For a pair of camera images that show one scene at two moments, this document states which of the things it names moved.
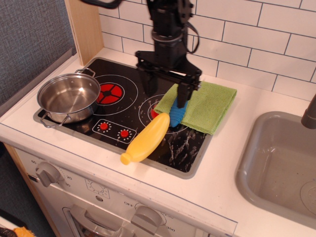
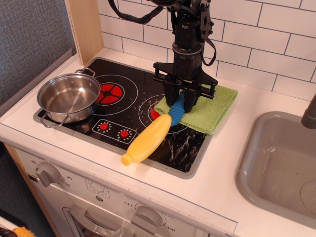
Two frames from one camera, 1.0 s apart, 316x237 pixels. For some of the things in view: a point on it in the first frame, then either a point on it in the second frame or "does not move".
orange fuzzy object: x=22 y=232 does not move
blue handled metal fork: x=177 y=113 does not move
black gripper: x=171 y=59 → x=186 y=69
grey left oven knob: x=47 y=174 does not move
